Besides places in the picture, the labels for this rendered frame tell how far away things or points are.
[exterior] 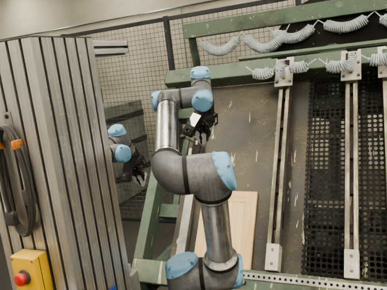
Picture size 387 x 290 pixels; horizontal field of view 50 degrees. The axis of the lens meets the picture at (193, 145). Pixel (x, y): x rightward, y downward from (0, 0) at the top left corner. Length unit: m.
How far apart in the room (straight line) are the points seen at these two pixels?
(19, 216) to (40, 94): 0.36
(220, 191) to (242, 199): 1.06
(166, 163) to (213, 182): 0.14
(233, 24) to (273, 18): 0.27
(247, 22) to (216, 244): 1.86
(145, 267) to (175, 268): 0.91
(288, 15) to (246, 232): 1.42
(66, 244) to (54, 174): 0.19
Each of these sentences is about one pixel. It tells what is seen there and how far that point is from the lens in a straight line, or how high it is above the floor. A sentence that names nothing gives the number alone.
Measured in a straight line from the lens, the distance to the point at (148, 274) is 2.32.
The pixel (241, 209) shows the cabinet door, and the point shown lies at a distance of 2.23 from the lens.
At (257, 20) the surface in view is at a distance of 2.88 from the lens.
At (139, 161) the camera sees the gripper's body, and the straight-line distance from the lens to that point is 2.00.
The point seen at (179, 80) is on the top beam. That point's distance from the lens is 2.65.
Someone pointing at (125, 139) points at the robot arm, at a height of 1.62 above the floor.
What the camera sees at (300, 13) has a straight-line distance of 2.82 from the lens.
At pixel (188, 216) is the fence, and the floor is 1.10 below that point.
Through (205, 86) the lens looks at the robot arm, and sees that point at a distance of 1.51.
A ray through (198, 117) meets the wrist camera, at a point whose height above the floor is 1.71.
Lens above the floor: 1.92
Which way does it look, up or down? 11 degrees down
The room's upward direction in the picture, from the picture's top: 7 degrees counter-clockwise
